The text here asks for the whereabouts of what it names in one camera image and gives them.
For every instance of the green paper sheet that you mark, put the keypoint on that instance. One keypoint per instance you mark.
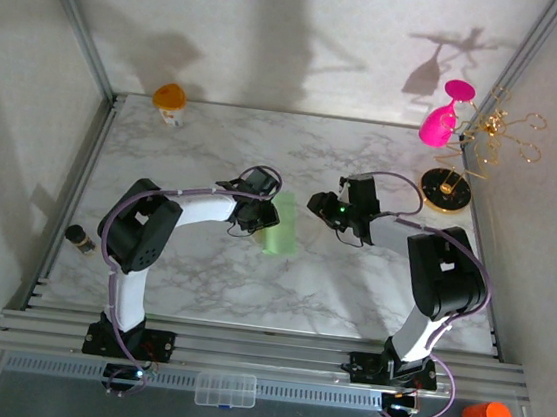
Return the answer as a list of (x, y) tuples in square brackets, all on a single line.
[(280, 234)]

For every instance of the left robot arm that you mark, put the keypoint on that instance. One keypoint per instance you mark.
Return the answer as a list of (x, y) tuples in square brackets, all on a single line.
[(140, 233)]

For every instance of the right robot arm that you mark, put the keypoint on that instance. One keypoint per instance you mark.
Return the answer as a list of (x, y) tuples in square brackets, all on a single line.
[(444, 278)]

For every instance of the pink wine glass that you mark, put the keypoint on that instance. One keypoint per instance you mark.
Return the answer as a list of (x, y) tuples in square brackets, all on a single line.
[(436, 128)]

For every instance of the white cup with orange lid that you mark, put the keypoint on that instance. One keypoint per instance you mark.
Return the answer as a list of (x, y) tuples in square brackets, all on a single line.
[(170, 100)]

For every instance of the clear plastic organizer box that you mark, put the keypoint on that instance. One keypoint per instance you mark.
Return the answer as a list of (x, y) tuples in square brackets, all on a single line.
[(226, 391)]

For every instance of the small dark bottle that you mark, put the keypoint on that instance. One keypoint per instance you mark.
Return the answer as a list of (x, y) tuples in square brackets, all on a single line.
[(79, 238)]

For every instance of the black control board with LED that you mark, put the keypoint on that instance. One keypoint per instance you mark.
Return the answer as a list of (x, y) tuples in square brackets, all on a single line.
[(121, 374), (399, 403)]

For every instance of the wide aluminium mounting rail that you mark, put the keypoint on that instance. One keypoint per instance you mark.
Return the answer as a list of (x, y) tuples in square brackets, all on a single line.
[(262, 355)]

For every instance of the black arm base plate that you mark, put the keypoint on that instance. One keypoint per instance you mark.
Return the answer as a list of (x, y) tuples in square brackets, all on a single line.
[(162, 345), (366, 368)]

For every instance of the aluminium side rail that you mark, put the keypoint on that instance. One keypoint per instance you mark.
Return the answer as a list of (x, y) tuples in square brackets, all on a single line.
[(75, 195), (492, 318)]

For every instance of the aluminium frame post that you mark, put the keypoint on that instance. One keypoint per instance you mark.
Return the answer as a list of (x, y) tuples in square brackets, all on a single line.
[(76, 19), (517, 69)]

